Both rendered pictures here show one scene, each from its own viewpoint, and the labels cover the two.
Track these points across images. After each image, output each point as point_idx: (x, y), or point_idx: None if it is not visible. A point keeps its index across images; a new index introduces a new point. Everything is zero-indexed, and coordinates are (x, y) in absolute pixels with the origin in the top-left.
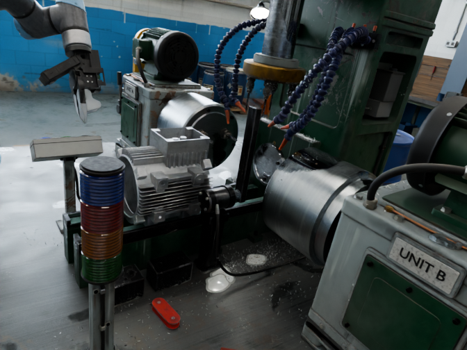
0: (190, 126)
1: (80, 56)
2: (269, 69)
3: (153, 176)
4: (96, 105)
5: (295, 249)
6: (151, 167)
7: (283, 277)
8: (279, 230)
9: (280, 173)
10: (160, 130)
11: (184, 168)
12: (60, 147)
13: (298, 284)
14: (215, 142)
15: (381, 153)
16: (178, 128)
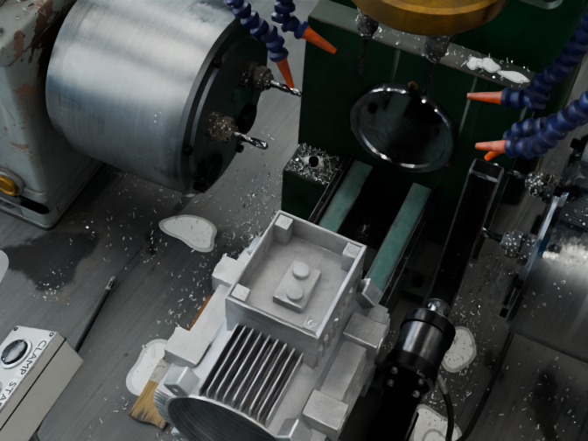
0: (191, 126)
1: None
2: (458, 16)
3: (318, 422)
4: (1, 267)
5: (500, 270)
6: (292, 396)
7: (527, 365)
8: (556, 350)
9: (555, 268)
10: (240, 280)
11: (338, 338)
12: (10, 436)
13: (559, 367)
14: (236, 106)
15: None
16: (265, 238)
